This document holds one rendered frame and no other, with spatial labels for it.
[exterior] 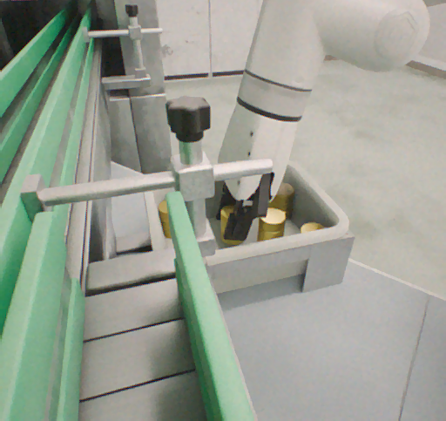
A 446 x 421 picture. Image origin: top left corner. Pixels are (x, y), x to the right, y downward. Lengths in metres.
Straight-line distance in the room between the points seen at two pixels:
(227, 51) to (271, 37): 3.69
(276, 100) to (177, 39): 3.56
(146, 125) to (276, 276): 0.82
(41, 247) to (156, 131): 0.97
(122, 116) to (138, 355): 0.94
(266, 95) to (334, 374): 0.28
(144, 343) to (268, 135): 0.22
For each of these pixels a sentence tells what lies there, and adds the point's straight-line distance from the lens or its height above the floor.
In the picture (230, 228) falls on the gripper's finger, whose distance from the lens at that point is 0.43.
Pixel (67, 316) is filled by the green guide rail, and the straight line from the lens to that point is 0.23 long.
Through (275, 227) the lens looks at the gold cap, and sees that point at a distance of 0.43.
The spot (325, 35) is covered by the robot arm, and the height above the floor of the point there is 1.03.
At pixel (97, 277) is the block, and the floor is 0.89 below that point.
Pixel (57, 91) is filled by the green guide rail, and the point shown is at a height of 0.96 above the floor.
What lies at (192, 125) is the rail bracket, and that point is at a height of 1.00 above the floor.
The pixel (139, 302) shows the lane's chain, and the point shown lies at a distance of 0.26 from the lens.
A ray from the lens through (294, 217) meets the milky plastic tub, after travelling 0.51.
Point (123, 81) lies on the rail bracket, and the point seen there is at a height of 0.86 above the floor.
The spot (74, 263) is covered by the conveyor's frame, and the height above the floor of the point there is 0.88.
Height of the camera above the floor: 1.08
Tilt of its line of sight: 35 degrees down
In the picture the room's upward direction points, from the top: straight up
